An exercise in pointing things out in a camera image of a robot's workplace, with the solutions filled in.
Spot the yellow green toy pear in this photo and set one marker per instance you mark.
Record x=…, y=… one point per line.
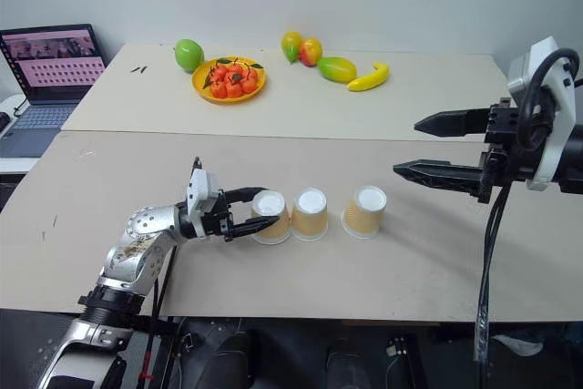
x=289, y=45

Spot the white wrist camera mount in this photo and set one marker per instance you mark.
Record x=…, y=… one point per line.
x=200, y=188
x=559, y=88

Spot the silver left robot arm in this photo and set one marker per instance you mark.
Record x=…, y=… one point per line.
x=136, y=252

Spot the black computer mouse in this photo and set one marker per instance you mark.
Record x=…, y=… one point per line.
x=3, y=119

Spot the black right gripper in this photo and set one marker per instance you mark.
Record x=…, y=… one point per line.
x=501, y=152

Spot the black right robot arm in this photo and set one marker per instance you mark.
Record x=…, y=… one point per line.
x=574, y=156

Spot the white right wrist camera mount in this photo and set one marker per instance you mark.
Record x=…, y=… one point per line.
x=559, y=88

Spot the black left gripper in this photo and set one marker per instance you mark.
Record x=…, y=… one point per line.
x=217, y=220

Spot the green yellow toy mango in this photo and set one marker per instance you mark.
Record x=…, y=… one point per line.
x=337, y=70

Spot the red yellow toy peach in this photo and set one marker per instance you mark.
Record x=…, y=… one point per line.
x=310, y=53

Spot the yellow plastic plate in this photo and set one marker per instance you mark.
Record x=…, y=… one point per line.
x=205, y=90

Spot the yellow toy banana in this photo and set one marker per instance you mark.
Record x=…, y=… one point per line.
x=369, y=80

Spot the orange ribbed paper cup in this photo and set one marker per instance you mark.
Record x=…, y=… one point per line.
x=309, y=218
x=273, y=220
x=364, y=216

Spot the open grey laptop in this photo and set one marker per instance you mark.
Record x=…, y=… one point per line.
x=50, y=70

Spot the small white connector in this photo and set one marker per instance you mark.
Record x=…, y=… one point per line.
x=396, y=347

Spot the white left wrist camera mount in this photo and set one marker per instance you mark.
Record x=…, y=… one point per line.
x=200, y=188

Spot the orange toy tangerine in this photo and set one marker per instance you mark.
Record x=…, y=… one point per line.
x=234, y=91
x=248, y=86
x=218, y=90
x=234, y=71
x=251, y=75
x=218, y=74

